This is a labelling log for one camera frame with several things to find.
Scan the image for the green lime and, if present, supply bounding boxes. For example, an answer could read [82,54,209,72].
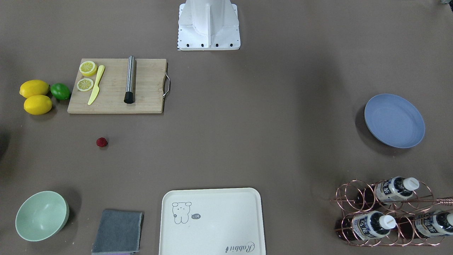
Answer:
[50,83,71,100]

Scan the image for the drink bottle lower outer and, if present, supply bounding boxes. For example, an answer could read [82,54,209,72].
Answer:
[396,210,453,239]

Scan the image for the drink bottle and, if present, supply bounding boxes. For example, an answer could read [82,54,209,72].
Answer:
[396,210,453,239]
[354,176,420,210]
[335,210,397,242]

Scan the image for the drink bottle top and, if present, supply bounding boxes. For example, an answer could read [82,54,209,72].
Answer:
[354,176,420,210]

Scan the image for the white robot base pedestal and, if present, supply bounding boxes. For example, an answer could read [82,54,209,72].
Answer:
[177,0,241,51]

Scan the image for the blue plate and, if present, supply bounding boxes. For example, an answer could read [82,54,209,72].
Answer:
[364,93,425,149]

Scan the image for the whole yellow lemon upper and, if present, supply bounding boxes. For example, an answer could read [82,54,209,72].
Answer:
[19,79,50,98]

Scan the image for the yellow plastic knife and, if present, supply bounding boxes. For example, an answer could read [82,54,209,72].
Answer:
[87,65,105,105]

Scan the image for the copper wire bottle rack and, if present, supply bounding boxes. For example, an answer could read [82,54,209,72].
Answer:
[333,180,452,247]

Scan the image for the drink bottle lower middle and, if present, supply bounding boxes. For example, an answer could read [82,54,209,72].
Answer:
[335,210,397,242]

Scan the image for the steel muddler black tip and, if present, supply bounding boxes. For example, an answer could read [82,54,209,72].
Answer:
[124,55,137,104]

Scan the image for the grey folded cloth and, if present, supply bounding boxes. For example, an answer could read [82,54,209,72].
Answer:
[92,209,143,255]

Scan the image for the lemon half upper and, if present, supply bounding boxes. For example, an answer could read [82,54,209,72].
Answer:
[78,60,98,77]

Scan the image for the mint green bowl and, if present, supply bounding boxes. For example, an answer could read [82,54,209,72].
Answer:
[15,191,69,242]

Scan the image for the cream rabbit tray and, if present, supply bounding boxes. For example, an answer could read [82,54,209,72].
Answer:
[159,187,266,255]

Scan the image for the red strawberry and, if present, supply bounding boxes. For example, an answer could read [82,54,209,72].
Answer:
[96,137,108,147]

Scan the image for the lemon half lower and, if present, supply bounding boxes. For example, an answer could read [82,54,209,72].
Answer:
[76,78,94,92]

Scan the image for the wooden cutting board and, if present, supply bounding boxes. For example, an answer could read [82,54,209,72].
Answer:
[67,58,168,114]

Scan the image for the lemon half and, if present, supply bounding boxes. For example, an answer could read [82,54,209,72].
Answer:
[76,78,94,92]
[78,60,98,77]

